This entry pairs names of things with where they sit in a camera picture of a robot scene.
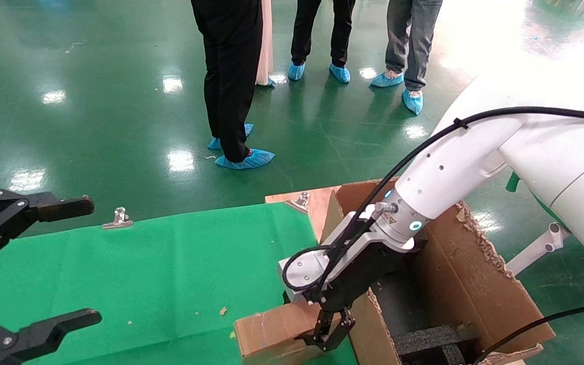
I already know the small brown cardboard box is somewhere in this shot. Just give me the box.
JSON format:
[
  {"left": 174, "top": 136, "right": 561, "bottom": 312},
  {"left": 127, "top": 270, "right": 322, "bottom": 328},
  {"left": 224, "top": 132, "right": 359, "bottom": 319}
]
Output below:
[{"left": 234, "top": 299, "right": 353, "bottom": 365}]

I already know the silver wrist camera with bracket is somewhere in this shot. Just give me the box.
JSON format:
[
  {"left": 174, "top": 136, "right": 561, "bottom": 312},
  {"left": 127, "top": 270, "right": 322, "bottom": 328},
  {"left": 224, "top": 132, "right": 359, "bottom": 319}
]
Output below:
[{"left": 278, "top": 210, "right": 417, "bottom": 305}]

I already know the large open brown carton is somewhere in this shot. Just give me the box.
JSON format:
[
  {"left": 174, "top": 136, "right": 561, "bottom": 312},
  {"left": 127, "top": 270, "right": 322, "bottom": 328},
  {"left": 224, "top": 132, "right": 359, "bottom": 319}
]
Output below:
[{"left": 320, "top": 177, "right": 557, "bottom": 365}]

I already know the person in black trousers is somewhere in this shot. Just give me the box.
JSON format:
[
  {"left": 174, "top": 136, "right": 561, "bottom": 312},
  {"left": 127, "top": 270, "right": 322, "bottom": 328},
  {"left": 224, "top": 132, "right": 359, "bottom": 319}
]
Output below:
[
  {"left": 191, "top": 0, "right": 276, "bottom": 170},
  {"left": 287, "top": 0, "right": 357, "bottom": 84}
]

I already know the black camera cable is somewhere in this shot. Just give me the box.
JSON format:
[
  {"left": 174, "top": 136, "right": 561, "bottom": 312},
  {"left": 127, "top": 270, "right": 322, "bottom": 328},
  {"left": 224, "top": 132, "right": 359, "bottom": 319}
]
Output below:
[{"left": 282, "top": 106, "right": 584, "bottom": 365}]

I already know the large green table cloth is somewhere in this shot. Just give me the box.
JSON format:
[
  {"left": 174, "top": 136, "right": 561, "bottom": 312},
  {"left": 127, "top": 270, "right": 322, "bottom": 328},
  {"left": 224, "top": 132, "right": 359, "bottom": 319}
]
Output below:
[{"left": 0, "top": 202, "right": 358, "bottom": 365}]

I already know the silver metal binder clip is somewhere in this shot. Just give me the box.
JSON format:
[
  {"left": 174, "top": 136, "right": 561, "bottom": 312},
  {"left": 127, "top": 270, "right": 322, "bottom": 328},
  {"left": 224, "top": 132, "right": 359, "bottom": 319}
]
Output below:
[
  {"left": 102, "top": 207, "right": 134, "bottom": 230},
  {"left": 285, "top": 192, "right": 311, "bottom": 214}
]

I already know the white metal table leg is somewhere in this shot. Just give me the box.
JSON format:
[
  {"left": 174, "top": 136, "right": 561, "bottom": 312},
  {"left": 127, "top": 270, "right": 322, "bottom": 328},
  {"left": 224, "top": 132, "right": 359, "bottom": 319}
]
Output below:
[{"left": 506, "top": 222, "right": 571, "bottom": 277}]

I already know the long black foam insert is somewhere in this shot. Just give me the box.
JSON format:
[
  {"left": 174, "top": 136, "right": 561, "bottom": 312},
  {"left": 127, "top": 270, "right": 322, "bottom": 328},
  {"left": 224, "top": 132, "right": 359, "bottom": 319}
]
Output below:
[{"left": 393, "top": 323, "right": 481, "bottom": 365}]

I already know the person in pale trousers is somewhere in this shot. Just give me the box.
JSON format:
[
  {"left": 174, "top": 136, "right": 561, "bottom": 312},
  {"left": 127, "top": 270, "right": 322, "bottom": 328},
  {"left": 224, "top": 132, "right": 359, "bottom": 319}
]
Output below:
[{"left": 255, "top": 0, "right": 276, "bottom": 87}]

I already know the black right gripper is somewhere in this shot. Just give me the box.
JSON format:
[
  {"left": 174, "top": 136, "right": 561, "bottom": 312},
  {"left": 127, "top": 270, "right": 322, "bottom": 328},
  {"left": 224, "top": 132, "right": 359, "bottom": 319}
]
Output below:
[{"left": 295, "top": 243, "right": 415, "bottom": 352}]

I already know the person in grey jeans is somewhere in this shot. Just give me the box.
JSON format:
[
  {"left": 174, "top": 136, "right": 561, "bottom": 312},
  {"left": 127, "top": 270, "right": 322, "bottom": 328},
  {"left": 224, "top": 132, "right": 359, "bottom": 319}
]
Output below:
[{"left": 371, "top": 0, "right": 444, "bottom": 116}]

